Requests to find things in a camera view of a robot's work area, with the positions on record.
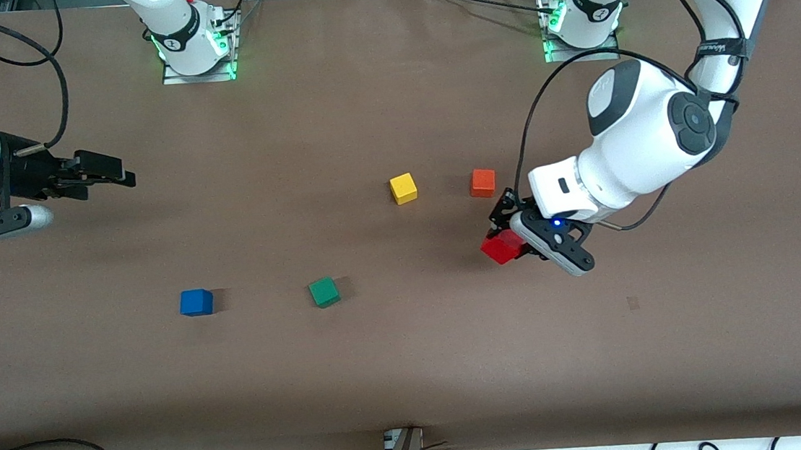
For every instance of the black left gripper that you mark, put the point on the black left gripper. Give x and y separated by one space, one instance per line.
502 213

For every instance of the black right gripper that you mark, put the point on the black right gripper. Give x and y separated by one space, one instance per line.
28 175

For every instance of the red cube block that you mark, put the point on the red cube block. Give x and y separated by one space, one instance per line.
500 249

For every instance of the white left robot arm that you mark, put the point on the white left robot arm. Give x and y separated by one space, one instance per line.
639 131

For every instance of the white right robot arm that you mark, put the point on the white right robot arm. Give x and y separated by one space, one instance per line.
172 20

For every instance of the orange cube block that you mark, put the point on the orange cube block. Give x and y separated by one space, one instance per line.
482 184

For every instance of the yellow cube block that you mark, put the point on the yellow cube block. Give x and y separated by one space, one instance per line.
404 189

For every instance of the blue cube block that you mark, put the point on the blue cube block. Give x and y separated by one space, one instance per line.
196 303

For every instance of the green cube block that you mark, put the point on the green cube block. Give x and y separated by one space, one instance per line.
324 292

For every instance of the brown table cover sheet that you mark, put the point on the brown table cover sheet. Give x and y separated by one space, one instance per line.
413 369

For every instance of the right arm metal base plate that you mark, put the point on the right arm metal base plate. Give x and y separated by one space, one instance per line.
199 78

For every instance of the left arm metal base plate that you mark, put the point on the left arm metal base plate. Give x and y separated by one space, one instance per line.
596 54

